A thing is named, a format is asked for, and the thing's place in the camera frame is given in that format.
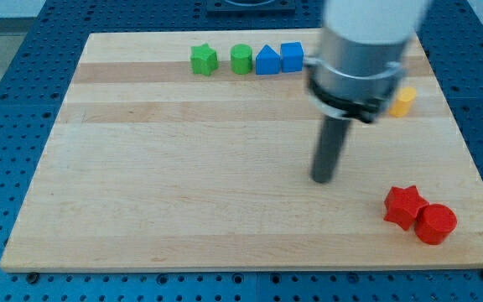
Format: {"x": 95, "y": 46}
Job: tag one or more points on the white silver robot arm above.
{"x": 358, "y": 63}

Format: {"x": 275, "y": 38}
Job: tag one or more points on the green star block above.
{"x": 203, "y": 60}

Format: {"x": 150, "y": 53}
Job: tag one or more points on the light wooden board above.
{"x": 151, "y": 168}

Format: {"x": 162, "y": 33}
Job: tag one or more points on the red cylinder block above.
{"x": 435, "y": 224}

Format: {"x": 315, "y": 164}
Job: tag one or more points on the blue triangle-top block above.
{"x": 267, "y": 61}

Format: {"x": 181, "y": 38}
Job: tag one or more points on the green cylinder block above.
{"x": 241, "y": 59}

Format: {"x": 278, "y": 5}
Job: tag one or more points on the yellow cylinder block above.
{"x": 403, "y": 101}

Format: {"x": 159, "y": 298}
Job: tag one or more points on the red star block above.
{"x": 403, "y": 206}

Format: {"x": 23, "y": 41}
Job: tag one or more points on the blue cube block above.
{"x": 292, "y": 54}

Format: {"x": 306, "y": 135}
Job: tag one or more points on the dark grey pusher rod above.
{"x": 332, "y": 136}

